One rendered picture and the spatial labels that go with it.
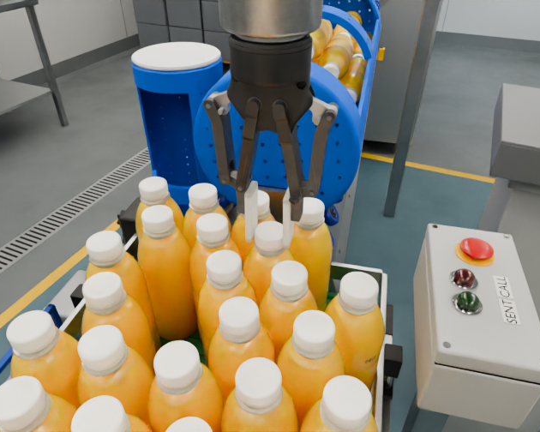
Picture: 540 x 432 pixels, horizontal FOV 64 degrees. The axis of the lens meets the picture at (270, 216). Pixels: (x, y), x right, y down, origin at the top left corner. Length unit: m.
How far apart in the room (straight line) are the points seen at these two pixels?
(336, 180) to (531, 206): 0.46
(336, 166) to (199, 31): 3.96
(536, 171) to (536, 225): 0.16
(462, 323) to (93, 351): 0.35
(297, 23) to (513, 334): 0.35
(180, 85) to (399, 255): 1.38
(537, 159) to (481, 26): 5.04
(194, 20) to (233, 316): 4.28
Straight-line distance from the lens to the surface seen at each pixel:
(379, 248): 2.27
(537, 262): 1.12
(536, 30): 5.95
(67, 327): 0.65
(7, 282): 2.36
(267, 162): 0.74
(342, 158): 0.71
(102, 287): 0.48
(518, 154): 0.92
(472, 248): 0.55
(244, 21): 0.37
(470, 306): 0.48
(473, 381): 0.48
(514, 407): 0.51
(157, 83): 1.38
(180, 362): 0.40
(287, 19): 0.37
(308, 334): 0.41
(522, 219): 1.05
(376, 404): 0.54
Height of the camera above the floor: 1.43
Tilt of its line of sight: 36 degrees down
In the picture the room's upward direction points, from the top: straight up
